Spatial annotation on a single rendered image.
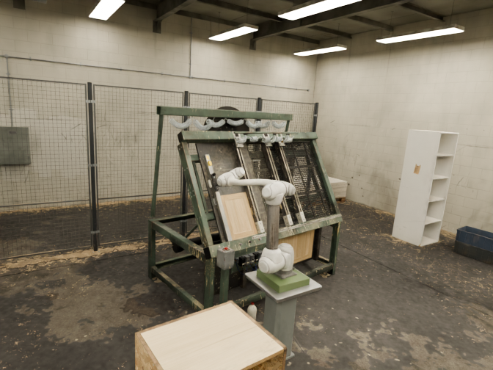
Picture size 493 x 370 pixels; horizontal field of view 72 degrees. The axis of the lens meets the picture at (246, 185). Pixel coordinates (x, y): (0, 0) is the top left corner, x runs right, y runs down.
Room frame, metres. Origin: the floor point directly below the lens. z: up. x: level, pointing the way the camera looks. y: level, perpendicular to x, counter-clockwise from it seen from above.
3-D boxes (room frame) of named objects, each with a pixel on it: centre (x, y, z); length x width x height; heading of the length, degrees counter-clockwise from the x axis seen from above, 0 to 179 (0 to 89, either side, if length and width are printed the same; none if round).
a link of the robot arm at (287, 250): (2.80, -0.37, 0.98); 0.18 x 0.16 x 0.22; 140
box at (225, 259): (2.98, 0.15, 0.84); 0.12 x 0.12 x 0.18; 41
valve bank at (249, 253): (3.33, -0.13, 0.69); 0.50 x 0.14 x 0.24; 131
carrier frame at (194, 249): (4.31, -0.07, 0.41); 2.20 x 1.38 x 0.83; 131
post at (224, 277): (2.98, 0.15, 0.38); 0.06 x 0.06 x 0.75; 41
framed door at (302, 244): (4.19, -0.63, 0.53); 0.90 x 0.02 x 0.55; 131
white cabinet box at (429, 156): (6.22, -3.29, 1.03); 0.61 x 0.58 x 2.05; 123
